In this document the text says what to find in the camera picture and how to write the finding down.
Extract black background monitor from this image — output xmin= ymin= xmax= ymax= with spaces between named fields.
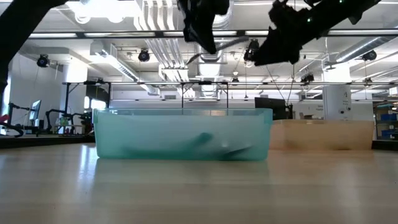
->
xmin=254 ymin=96 xmax=295 ymax=121

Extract translucent green plastic bin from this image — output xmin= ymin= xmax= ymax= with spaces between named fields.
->
xmin=92 ymin=108 xmax=274 ymax=162

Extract black background table frame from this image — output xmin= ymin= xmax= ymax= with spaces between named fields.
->
xmin=62 ymin=80 xmax=230 ymax=125

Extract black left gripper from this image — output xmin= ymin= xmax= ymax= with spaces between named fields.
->
xmin=177 ymin=0 xmax=231 ymax=55

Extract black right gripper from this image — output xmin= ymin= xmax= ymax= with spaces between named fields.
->
xmin=252 ymin=1 xmax=318 ymax=67

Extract background storage shelving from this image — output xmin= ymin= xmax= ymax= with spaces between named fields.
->
xmin=374 ymin=101 xmax=398 ymax=141

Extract black background robot arms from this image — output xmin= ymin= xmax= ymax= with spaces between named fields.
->
xmin=45 ymin=108 xmax=94 ymax=135

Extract black overhead beam with lights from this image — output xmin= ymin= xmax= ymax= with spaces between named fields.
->
xmin=27 ymin=29 xmax=398 ymax=40

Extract slim background monitor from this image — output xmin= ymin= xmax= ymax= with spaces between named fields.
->
xmin=29 ymin=99 xmax=42 ymax=123

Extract white linear ceiling light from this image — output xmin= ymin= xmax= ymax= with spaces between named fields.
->
xmin=90 ymin=49 xmax=141 ymax=84

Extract silver spiral air duct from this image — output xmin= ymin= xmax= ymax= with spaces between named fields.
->
xmin=190 ymin=0 xmax=234 ymax=99

